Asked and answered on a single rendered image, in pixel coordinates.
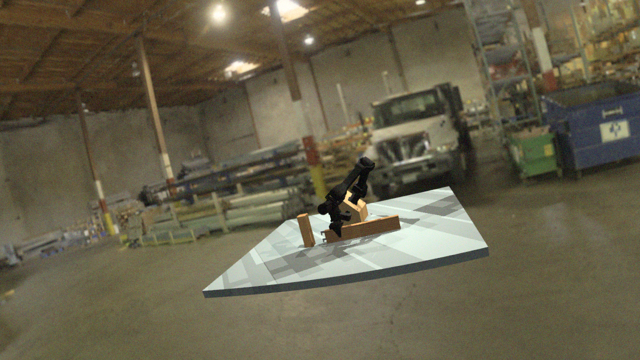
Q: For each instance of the wooden post with slot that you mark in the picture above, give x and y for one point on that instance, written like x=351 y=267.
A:
x=306 y=230

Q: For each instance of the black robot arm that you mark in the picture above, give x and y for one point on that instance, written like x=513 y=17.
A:
x=339 y=192

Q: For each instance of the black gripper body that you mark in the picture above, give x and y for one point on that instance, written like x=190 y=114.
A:
x=335 y=224

